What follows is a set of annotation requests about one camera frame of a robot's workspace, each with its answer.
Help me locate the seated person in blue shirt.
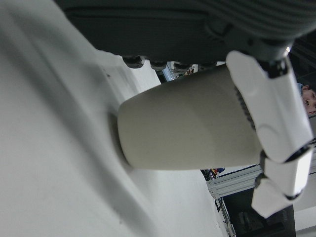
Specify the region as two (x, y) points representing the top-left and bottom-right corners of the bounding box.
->
(297, 83), (316, 116)

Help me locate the aluminium profile beam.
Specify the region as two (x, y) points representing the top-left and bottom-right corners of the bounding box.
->
(206, 164), (264, 198)

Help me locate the black monitor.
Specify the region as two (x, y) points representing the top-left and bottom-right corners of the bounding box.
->
(223, 190), (297, 237)

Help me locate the white paper cup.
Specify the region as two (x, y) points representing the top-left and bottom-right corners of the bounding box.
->
(117, 64), (262, 171)

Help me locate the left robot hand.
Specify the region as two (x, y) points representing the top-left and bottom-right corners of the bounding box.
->
(53, 0), (316, 219)

